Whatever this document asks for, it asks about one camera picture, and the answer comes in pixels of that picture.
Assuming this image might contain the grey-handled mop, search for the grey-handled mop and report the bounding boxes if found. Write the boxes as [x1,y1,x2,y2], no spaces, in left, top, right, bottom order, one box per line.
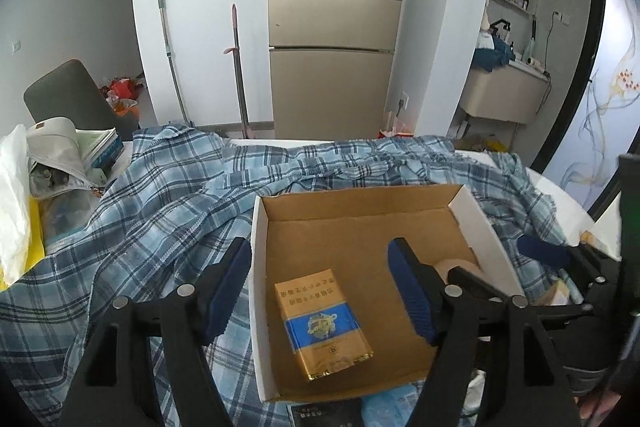
[155,0,191,126]

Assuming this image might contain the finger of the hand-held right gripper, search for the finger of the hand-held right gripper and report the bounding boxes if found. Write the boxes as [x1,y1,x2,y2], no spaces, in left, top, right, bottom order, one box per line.
[530,292,618,338]
[516,234,623,290]

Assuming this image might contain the pink handled broom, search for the pink handled broom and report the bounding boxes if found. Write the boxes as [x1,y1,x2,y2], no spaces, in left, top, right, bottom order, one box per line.
[224,3,251,139]

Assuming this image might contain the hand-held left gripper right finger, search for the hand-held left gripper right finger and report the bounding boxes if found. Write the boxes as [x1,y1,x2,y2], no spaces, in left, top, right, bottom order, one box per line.
[386,237,583,427]

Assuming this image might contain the beige sink cabinet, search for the beige sink cabinet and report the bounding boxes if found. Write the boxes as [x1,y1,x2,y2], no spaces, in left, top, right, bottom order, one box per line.
[462,59,551,125]

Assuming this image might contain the blue plaid shirt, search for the blue plaid shirt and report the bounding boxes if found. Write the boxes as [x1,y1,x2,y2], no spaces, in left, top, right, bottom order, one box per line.
[0,123,571,427]

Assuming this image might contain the yellow folder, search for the yellow folder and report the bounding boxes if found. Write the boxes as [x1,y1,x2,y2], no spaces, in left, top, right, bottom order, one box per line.
[0,197,47,289]

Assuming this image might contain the gold three-door fridge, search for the gold three-door fridge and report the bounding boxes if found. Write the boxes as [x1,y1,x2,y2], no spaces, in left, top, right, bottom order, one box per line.
[266,0,412,140]

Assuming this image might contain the red plastic bags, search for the red plastic bags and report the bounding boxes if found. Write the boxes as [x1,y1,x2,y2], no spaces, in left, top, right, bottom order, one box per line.
[100,76,147,118]

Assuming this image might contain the stack of books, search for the stack of books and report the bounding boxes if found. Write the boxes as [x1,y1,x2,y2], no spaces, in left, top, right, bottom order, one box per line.
[75,128,125,168]

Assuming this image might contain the teal cloth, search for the teal cloth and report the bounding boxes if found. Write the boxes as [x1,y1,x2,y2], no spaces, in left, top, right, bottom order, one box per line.
[474,39,516,72]

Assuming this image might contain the hair dryer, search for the hair dryer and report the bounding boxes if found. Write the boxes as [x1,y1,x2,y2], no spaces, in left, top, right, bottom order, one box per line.
[525,18,547,70]

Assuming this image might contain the blue face mask packet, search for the blue face mask packet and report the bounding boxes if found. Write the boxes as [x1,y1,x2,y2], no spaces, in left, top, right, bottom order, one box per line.
[360,384,421,427]

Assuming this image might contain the flower print glass door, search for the flower print glass door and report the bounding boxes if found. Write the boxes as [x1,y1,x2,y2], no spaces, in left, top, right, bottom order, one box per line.
[542,0,640,214]

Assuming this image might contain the white plastic bag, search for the white plastic bag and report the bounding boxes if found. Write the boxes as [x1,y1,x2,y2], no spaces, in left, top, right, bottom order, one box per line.
[0,124,32,290]

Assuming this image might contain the person's right hand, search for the person's right hand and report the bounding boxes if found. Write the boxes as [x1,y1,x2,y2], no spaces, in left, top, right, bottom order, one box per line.
[580,391,621,420]

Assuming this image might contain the yellow and blue cigarette pack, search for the yellow and blue cigarette pack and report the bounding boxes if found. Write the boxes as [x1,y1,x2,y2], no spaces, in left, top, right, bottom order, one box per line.
[274,268,375,383]

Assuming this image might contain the black packet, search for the black packet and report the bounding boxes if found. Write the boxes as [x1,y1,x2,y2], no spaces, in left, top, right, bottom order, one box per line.
[287,399,366,427]

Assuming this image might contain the cardboard box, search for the cardboard box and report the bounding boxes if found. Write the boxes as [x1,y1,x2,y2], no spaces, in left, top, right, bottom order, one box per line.
[248,183,526,404]

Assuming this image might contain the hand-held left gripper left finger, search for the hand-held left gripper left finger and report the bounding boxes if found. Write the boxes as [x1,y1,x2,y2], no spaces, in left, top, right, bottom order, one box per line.
[59,237,253,427]

